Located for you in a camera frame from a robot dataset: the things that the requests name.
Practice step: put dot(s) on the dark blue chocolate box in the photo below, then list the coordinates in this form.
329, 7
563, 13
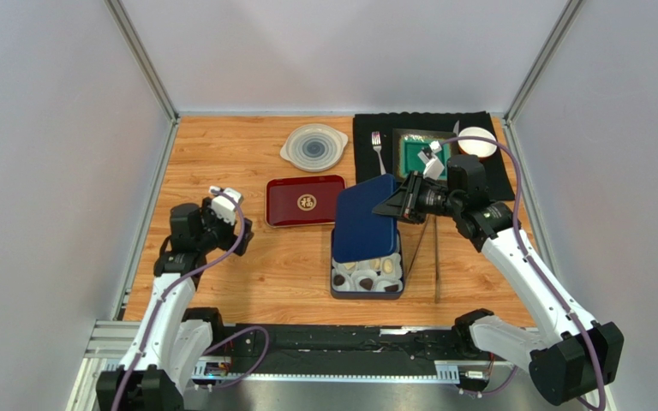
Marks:
363, 294

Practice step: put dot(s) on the white paper cup four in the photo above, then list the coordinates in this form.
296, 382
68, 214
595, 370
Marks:
339, 268

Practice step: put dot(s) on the white paper cup six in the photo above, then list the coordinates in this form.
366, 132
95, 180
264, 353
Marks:
349, 285

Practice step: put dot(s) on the translucent round lid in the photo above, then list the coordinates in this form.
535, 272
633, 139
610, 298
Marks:
314, 147

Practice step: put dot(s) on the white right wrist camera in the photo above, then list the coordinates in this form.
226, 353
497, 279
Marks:
433, 167

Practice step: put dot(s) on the green square ceramic plate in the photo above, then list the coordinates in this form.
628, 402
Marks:
407, 144

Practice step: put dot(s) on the white paper cup eight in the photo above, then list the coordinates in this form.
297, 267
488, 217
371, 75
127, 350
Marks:
398, 268

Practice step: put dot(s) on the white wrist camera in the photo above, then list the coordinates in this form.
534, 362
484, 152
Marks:
225, 202
433, 167

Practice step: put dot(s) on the oval white chocolate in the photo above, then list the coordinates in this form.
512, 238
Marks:
388, 266

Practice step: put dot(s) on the white and orange bowl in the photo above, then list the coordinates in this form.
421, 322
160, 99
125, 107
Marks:
482, 150

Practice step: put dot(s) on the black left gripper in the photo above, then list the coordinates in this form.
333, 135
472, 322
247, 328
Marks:
230, 240

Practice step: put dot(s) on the red chocolate tray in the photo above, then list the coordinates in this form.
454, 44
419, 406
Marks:
303, 200

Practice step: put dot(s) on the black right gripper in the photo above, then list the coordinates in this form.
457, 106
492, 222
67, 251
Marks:
410, 195

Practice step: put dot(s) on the silver fork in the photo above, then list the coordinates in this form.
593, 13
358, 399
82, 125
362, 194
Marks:
376, 139

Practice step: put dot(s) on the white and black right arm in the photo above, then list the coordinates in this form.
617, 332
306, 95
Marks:
494, 230

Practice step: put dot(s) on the dark blue box lid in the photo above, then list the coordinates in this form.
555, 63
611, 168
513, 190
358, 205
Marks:
359, 234

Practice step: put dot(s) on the stainless steel serving tongs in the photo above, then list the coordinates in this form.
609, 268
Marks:
425, 260

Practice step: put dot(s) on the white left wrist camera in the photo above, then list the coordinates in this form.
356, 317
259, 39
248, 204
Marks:
225, 202

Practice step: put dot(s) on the white paper cup five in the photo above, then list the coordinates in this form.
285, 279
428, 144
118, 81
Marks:
364, 265

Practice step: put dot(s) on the aluminium frame rail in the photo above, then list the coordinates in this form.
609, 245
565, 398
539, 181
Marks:
566, 361

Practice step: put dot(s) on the white paper cup seven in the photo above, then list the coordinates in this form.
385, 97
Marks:
357, 276

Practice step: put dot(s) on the black placemat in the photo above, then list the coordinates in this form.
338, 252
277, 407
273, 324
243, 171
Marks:
367, 163

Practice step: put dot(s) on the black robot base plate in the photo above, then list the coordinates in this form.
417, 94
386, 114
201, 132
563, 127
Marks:
343, 351

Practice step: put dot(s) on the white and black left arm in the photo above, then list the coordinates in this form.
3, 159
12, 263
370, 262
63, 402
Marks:
158, 365

